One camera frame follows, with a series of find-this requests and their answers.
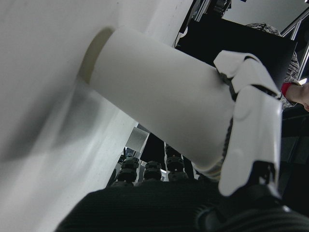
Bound black monitor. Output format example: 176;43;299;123
175;16;297;85

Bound aluminium frame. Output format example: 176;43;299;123
281;9;309;82

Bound white paper cup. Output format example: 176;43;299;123
89;25;236;183

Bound person in camouflage jacket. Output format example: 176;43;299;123
246;23;309;111

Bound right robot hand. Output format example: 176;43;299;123
55;50;309;232

